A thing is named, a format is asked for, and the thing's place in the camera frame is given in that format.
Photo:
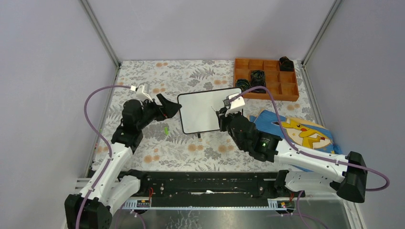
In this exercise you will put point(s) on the orange compartment tray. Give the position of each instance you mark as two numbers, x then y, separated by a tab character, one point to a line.
282	85

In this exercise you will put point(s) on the aluminium frame post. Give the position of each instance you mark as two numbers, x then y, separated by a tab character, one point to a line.
330	15
100	32

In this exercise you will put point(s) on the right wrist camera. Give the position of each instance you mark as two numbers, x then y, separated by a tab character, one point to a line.
234	103

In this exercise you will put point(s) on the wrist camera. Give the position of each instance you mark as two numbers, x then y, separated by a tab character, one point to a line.
234	103
142	92

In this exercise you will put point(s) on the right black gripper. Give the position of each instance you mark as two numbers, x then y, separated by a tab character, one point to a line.
222	118

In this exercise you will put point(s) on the black item in tray corner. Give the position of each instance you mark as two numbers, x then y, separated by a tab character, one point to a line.
286	65

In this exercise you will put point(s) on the right aluminium frame post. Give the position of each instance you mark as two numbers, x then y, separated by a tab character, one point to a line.
330	15

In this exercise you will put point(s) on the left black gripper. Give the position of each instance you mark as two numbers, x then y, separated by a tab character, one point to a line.
170	109

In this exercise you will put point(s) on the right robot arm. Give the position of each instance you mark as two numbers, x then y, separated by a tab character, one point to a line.
343	174

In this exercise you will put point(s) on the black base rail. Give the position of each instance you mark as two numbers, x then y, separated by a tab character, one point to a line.
210	189

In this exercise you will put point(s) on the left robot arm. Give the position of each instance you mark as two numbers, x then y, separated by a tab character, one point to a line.
96	203

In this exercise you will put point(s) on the black item in tray middle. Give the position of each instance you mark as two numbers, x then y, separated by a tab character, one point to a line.
257	78

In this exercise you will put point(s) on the left aluminium frame post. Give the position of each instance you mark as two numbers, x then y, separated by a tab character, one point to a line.
100	32

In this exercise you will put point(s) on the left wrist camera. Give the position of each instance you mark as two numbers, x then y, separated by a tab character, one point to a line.
142	92

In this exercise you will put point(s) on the small whiteboard black frame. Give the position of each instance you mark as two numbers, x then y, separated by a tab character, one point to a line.
196	113

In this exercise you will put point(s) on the black item in tray left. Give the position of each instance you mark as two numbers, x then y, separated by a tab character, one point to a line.
243	84

